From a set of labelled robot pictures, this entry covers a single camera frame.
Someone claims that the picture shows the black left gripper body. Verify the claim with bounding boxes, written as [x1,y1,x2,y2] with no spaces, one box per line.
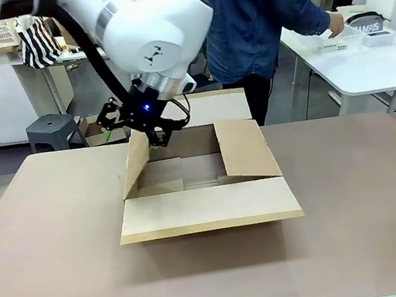
[118,80,173,140]

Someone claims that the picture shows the brown cardboard shipping box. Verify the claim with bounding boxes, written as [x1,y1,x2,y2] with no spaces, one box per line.
[98,80,305,247]

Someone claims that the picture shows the person's left forearm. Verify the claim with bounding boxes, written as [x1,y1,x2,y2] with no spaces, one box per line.
[293,0,335,39]

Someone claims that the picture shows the small open cardboard box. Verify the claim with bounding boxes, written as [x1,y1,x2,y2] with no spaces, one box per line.
[77,109,133,149]

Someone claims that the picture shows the large open cardboard box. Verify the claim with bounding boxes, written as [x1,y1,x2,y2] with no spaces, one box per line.
[42,13,77,49]

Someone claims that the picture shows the small white flat box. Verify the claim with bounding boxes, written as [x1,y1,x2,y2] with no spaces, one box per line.
[360,28,395,50]

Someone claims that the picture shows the person's left hand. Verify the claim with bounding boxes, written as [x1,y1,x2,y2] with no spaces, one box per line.
[325,8,349,40]

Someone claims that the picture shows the white desk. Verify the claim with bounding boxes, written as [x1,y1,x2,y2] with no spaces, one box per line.
[9,38,119,121]

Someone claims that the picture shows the grey plastic stool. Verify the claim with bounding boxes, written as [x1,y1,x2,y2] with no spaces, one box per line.
[23,109,89,157]

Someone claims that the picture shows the black white striped bag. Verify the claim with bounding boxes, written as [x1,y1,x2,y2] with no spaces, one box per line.
[13,10,66,72]

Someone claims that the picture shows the person in denim shirt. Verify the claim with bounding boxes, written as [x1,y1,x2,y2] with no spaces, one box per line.
[197,0,348,133]

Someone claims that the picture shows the white mesh tray basket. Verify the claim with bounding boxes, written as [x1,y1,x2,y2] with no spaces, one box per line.
[316,22,369,55]

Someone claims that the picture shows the white rounded table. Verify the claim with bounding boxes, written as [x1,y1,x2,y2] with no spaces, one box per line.
[275,0,396,130]

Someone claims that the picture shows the grey printed pouch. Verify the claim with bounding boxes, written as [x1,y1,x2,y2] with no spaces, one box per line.
[344,7,393,39]

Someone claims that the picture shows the black braided left arm hose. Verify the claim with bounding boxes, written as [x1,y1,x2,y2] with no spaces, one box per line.
[53,0,135,119]

